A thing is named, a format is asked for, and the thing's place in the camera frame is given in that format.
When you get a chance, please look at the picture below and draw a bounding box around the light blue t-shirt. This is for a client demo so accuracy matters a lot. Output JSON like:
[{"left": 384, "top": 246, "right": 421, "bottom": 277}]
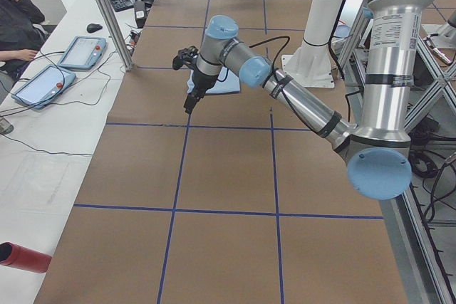
[{"left": 205, "top": 67, "right": 241, "bottom": 95}]

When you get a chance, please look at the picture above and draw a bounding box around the far teach pendant tablet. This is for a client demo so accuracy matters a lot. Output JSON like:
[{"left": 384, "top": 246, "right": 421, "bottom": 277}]
[{"left": 57, "top": 36, "right": 107, "bottom": 70}]

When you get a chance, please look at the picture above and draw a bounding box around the seated person in black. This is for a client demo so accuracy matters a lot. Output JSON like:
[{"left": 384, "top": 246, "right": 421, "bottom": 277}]
[{"left": 1, "top": 0, "right": 46, "bottom": 80}]

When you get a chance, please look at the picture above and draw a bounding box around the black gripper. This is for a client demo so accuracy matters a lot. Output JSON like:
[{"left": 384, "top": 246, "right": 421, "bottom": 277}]
[{"left": 184, "top": 69, "right": 218, "bottom": 115}]

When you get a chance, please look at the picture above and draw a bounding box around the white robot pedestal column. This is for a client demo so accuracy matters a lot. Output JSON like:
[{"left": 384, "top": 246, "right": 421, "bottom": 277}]
[{"left": 302, "top": 0, "right": 343, "bottom": 49}]

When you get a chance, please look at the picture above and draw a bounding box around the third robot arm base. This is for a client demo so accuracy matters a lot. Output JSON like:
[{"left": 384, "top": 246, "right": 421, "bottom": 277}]
[{"left": 422, "top": 12, "right": 455, "bottom": 50}]

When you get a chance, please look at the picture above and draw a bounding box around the black computer mouse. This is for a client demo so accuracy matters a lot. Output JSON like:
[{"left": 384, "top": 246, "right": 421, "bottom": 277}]
[{"left": 86, "top": 23, "right": 103, "bottom": 33}]

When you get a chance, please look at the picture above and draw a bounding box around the red cylinder bottle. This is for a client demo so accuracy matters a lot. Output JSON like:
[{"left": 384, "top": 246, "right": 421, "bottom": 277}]
[{"left": 1, "top": 242, "right": 52, "bottom": 273}]

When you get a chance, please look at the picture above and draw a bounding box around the white pedestal base plate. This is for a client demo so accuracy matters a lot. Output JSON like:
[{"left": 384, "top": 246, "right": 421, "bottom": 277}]
[{"left": 281, "top": 41, "right": 335, "bottom": 88}]

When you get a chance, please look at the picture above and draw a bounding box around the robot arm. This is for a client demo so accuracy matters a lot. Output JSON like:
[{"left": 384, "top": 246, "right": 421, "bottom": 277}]
[{"left": 172, "top": 0, "right": 433, "bottom": 200}]

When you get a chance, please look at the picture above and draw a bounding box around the teach pendant tablet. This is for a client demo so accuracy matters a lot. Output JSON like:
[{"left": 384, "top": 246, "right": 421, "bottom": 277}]
[
  {"left": 57, "top": 36, "right": 107, "bottom": 70},
  {"left": 11, "top": 65, "right": 76, "bottom": 110}
]

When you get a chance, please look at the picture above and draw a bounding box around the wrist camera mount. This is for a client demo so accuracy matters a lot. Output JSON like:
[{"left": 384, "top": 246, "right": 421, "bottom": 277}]
[{"left": 172, "top": 46, "right": 199, "bottom": 70}]

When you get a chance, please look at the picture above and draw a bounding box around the aluminium frame rack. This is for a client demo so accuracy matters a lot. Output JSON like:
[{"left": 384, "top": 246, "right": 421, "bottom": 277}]
[{"left": 336, "top": 8, "right": 456, "bottom": 304}]

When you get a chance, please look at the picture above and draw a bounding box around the near teach pendant tablet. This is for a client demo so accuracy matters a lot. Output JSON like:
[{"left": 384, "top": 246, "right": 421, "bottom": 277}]
[{"left": 11, "top": 65, "right": 76, "bottom": 110}]

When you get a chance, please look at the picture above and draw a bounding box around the aluminium frame post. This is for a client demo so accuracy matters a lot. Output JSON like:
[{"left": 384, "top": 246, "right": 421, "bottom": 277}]
[{"left": 95, "top": 0, "right": 133, "bottom": 71}]

